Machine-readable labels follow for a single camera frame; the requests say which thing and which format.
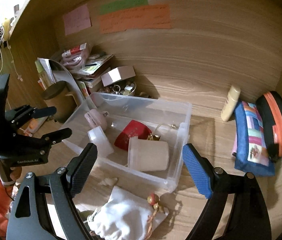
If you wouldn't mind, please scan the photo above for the blue patchwork pouch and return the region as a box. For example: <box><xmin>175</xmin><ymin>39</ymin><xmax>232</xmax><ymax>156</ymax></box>
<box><xmin>232</xmin><ymin>100</ymin><xmax>275</xmax><ymax>177</ymax></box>

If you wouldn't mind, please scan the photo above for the clear plastic cup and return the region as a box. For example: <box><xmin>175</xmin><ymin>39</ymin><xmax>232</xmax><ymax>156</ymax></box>
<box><xmin>127</xmin><ymin>137</ymin><xmax>169</xmax><ymax>172</ymax></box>

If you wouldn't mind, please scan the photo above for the pink cable packet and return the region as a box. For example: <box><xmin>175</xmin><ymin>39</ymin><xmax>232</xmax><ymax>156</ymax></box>
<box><xmin>60</xmin><ymin>43</ymin><xmax>91</xmax><ymax>69</ymax></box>

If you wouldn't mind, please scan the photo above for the clear plastic storage bin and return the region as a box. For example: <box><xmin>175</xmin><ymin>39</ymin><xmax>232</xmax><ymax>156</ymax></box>
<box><xmin>63</xmin><ymin>93</ymin><xmax>192</xmax><ymax>192</ymax></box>

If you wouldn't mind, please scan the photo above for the small pink cardboard box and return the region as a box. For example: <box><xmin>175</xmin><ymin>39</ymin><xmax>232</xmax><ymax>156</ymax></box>
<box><xmin>101</xmin><ymin>66</ymin><xmax>136</xmax><ymax>87</ymax></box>

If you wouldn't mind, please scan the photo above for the brown ceramic mug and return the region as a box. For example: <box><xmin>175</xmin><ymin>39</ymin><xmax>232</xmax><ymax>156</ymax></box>
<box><xmin>41</xmin><ymin>81</ymin><xmax>79</xmax><ymax>124</ymax></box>

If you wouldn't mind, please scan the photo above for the orange sticky note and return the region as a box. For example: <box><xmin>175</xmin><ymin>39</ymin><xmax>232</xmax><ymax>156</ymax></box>
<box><xmin>99</xmin><ymin>4</ymin><xmax>171</xmax><ymax>34</ymax></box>

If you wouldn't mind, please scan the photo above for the stack of books papers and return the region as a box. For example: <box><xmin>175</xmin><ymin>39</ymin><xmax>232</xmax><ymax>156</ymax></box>
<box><xmin>69</xmin><ymin>54</ymin><xmax>114</xmax><ymax>88</ymax></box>

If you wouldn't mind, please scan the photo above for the white paper receipt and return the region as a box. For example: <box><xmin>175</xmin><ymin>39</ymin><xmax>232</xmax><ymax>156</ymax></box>
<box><xmin>34</xmin><ymin>57</ymin><xmax>85</xmax><ymax>100</ymax></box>

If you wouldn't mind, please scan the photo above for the small white capped jar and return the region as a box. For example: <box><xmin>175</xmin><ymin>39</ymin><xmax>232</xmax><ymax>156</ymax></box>
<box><xmin>87</xmin><ymin>126</ymin><xmax>114</xmax><ymax>158</ymax></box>

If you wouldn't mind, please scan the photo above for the bowl of trinkets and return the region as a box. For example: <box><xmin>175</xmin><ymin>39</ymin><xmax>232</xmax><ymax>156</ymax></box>
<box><xmin>98</xmin><ymin>81</ymin><xmax>137</xmax><ymax>96</ymax></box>

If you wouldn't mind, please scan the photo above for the green sticky note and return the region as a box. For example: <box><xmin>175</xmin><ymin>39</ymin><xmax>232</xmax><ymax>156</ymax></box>
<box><xmin>99</xmin><ymin>0</ymin><xmax>149</xmax><ymax>15</ymax></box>

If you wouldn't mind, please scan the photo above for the fruit pattern box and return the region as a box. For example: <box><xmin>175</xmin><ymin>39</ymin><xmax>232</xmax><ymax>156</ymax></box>
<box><xmin>76</xmin><ymin>80</ymin><xmax>89</xmax><ymax>99</ymax></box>

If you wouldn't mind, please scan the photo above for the white drawstring cloth bag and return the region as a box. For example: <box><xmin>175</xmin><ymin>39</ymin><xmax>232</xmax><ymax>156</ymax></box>
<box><xmin>87</xmin><ymin>186</ymin><xmax>169</xmax><ymax>239</ymax></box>

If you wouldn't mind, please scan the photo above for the cream lotion bottle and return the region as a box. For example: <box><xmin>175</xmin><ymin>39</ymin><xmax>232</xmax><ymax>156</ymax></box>
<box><xmin>221</xmin><ymin>86</ymin><xmax>241</xmax><ymax>122</ymax></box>

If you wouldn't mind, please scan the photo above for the red fabric charm pouch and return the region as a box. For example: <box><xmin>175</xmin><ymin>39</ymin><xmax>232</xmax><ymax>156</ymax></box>
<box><xmin>114</xmin><ymin>120</ymin><xmax>152</xmax><ymax>151</ymax></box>

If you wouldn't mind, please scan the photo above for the pink sticky note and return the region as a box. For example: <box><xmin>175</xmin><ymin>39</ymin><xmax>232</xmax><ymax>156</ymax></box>
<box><xmin>63</xmin><ymin>4</ymin><xmax>92</xmax><ymax>36</ymax></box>

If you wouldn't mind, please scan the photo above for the left hand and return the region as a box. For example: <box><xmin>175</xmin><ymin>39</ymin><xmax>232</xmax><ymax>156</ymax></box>
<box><xmin>0</xmin><ymin>162</ymin><xmax>22</xmax><ymax>187</ymax></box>

